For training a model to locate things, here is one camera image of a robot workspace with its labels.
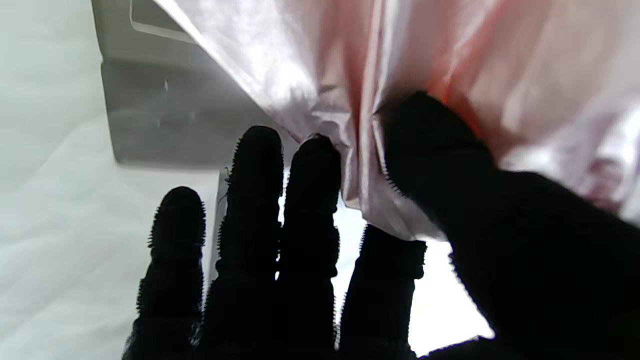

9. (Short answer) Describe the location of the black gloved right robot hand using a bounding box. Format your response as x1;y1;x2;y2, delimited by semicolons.
122;91;640;360

